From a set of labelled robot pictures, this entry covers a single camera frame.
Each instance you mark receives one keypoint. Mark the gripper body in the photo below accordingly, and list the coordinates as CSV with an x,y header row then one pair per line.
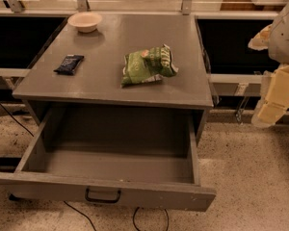
x,y
285,38

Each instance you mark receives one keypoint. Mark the grey top drawer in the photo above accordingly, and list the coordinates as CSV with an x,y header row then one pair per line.
x,y
149,154

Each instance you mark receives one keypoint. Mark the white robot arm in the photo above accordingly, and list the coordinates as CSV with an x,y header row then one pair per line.
x,y
274,38

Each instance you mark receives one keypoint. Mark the grey drawer cabinet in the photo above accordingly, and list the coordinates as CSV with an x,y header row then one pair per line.
x,y
97,79

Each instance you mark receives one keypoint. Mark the green chip bag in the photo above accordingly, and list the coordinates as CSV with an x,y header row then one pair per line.
x,y
147,66

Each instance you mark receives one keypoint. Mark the white bowl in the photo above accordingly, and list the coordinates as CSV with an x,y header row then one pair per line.
x,y
85,22

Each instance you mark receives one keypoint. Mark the dark blue snack packet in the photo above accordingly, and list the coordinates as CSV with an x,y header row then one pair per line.
x,y
69,64

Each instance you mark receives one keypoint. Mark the black top drawer handle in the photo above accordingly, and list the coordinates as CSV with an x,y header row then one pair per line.
x,y
102,197

